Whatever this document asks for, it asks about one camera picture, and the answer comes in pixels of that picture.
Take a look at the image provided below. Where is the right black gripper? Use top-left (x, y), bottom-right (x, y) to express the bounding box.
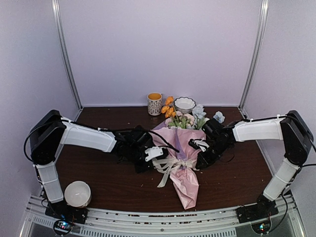
top-left (196, 139), bottom-right (230, 169)

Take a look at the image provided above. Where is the beige ribbon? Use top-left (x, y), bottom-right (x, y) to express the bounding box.
top-left (152, 158), bottom-right (199, 191)

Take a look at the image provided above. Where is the pink purple wrapping paper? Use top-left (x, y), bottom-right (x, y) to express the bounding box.
top-left (152, 122), bottom-right (206, 209)

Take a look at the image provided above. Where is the pink fake flower stem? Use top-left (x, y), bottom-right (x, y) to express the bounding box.
top-left (164, 111), bottom-right (195, 129)

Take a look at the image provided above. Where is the light blue fake flower stem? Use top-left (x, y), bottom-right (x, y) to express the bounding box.
top-left (192, 104), bottom-right (225, 125)

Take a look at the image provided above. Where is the orange fake flower stem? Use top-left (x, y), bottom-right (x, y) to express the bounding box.
top-left (161, 96), bottom-right (177, 122)

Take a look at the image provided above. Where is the patterned mug with orange inside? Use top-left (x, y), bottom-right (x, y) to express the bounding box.
top-left (147, 93), bottom-right (162, 116)

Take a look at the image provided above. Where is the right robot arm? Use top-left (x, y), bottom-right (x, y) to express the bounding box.
top-left (189, 110), bottom-right (316, 218)

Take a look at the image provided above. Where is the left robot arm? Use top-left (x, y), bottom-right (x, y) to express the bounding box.
top-left (23, 110), bottom-right (179, 219)

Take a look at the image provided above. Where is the white scalloped bowl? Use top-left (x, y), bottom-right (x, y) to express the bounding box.
top-left (174, 97), bottom-right (196, 114)

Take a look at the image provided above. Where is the white round cup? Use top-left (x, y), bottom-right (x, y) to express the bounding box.
top-left (64, 181), bottom-right (92, 208)

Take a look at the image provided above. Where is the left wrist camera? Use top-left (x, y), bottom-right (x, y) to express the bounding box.
top-left (145, 147), bottom-right (169, 162)

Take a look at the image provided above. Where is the aluminium front rail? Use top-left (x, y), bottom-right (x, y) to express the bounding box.
top-left (19, 192), bottom-right (304, 237)

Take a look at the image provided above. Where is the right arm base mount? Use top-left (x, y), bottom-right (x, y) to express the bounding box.
top-left (236, 204), bottom-right (279, 235)

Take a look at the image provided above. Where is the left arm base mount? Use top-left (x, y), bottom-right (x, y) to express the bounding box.
top-left (45, 205), bottom-right (88, 236)

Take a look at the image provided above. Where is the right aluminium frame post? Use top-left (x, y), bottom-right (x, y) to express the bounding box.
top-left (238, 0), bottom-right (269, 112)

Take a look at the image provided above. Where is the aluminium frame post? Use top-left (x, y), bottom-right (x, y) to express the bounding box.
top-left (51, 0), bottom-right (83, 110)
top-left (238, 0), bottom-right (269, 112)

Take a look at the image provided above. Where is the left aluminium frame post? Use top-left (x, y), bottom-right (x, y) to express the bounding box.
top-left (51, 0), bottom-right (83, 110)

